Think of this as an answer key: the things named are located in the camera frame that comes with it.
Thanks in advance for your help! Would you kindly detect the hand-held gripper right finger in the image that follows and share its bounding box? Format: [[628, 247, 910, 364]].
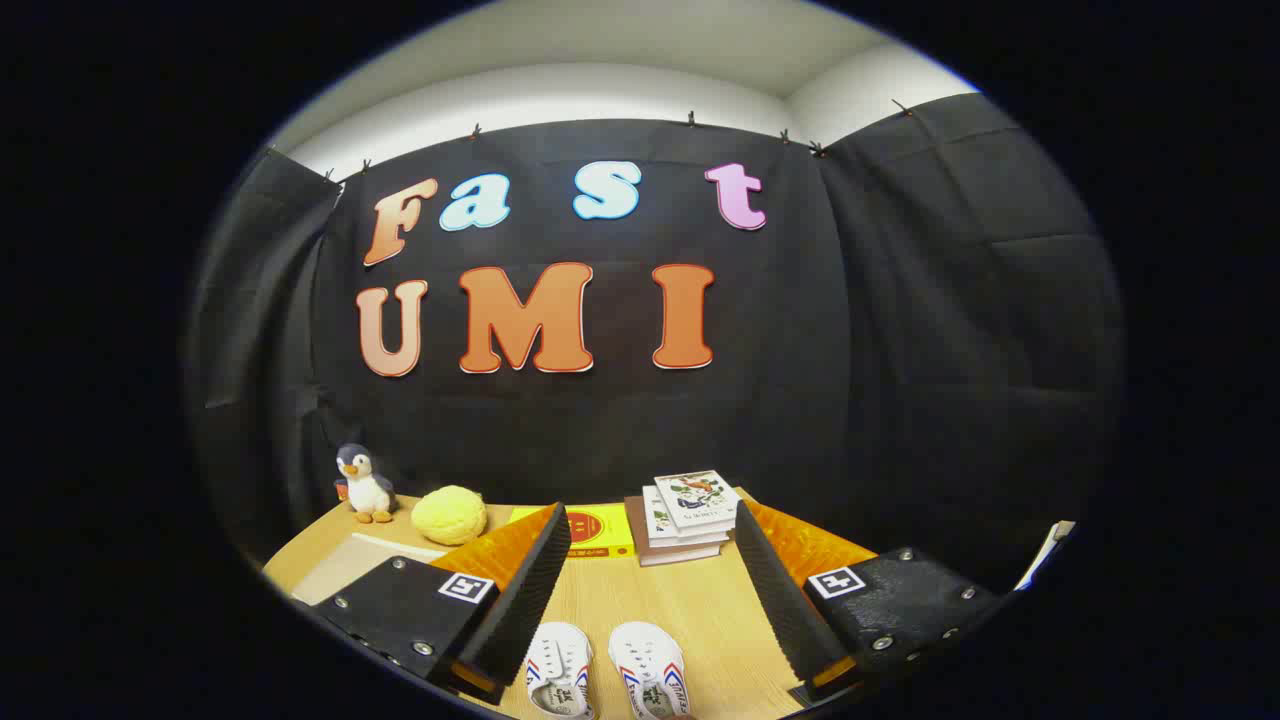
[[735, 498, 1011, 706]]

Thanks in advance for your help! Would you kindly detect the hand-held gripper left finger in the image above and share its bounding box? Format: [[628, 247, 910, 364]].
[[312, 503, 572, 706]]

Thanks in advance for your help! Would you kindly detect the white canvas shoe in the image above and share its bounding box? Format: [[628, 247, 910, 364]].
[[524, 622, 597, 719], [608, 621, 693, 720]]

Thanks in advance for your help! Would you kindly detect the cream fabric storage box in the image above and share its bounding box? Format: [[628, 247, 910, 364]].
[[288, 530, 453, 607]]

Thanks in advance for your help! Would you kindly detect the yellow book with red circle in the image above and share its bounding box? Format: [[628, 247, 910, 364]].
[[508, 503, 637, 560]]

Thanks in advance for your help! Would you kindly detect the yellow round plush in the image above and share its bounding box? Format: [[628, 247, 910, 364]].
[[411, 485, 489, 547]]

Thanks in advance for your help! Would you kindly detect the white illustrated book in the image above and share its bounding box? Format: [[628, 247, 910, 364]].
[[654, 470, 742, 534]]

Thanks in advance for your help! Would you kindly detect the brown book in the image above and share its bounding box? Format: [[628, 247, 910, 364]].
[[624, 495, 731, 568]]

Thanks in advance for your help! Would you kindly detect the penguin plush toy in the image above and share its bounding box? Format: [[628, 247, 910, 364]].
[[334, 443, 398, 525]]

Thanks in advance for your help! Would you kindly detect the black backdrop cloth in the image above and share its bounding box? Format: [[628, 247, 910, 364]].
[[185, 93, 1126, 601]]

